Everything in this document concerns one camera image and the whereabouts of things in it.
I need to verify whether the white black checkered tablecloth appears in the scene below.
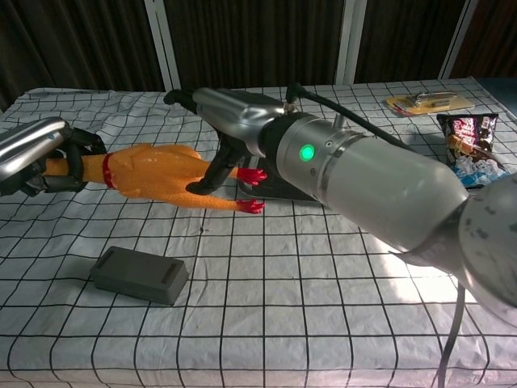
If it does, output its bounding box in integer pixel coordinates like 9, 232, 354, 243
0, 78, 517, 388

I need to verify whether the yellow rubber chicken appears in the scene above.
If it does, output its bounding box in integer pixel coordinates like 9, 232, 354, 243
42, 144, 267, 215

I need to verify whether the brown chocolate snack bag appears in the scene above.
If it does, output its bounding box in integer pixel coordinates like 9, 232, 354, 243
436, 113, 511, 189

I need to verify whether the dark grey rectangular box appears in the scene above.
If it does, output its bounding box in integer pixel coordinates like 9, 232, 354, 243
89, 246, 190, 306

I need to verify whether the white window frame post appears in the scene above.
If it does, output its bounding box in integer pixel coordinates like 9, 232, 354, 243
144, 0, 182, 92
438, 0, 481, 80
334, 0, 368, 86

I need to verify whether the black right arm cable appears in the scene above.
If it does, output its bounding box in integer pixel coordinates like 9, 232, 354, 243
284, 82, 415, 153

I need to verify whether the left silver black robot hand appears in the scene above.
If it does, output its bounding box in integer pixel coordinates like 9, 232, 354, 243
0, 116, 107, 198

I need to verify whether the yellow carded tool pack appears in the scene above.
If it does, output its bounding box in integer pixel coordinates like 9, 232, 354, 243
383, 91, 474, 119

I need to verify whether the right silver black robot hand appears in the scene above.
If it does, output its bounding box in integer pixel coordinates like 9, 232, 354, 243
163, 86, 299, 194

